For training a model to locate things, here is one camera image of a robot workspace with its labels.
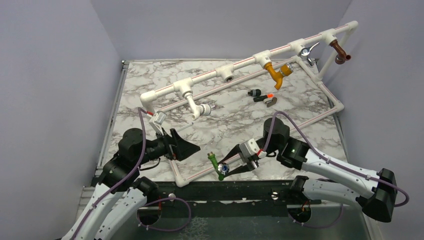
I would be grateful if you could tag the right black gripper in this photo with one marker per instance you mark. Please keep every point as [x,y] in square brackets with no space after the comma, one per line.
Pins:
[242,168]

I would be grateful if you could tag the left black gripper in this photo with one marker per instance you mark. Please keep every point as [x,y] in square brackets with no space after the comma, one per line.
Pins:
[184,148]

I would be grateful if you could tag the green faucet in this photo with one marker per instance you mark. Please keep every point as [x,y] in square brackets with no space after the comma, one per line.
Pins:
[217,164]

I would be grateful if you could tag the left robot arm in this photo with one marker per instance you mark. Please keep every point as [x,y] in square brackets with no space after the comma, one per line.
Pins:
[120,190]

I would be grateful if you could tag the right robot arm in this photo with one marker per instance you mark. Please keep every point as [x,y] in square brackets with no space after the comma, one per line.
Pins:
[374,192]

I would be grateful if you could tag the purple white pen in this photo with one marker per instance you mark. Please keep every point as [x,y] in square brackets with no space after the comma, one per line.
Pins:
[185,127]

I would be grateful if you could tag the white plastic faucet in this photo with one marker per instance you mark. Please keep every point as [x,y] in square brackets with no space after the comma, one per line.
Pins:
[197,110]

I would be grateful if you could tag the black orange marker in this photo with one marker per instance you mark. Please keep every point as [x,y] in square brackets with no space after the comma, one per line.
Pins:
[263,97]

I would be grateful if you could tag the black grey small fitting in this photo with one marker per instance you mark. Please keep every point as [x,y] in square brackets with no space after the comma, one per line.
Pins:
[254,93]

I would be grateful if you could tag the orange yellow faucet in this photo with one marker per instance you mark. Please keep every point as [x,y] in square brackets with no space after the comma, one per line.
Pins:
[278,76]

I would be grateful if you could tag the chrome lever faucet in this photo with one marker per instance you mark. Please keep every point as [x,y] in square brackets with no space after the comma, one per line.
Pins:
[305,54]

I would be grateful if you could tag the brown faucet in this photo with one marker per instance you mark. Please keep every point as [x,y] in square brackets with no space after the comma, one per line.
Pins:
[341,56]

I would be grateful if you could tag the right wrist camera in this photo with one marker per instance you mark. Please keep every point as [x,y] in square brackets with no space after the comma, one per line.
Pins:
[250,151]

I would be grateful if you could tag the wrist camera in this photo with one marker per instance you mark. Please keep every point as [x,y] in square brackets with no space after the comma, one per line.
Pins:
[250,151]
[156,121]

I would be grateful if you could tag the black table front rail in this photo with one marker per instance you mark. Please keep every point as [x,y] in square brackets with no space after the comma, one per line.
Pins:
[220,199]

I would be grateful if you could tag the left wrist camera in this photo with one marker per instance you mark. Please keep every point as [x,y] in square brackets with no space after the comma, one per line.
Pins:
[156,121]

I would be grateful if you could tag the white PVC pipe frame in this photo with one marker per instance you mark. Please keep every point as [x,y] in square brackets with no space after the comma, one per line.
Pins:
[246,69]

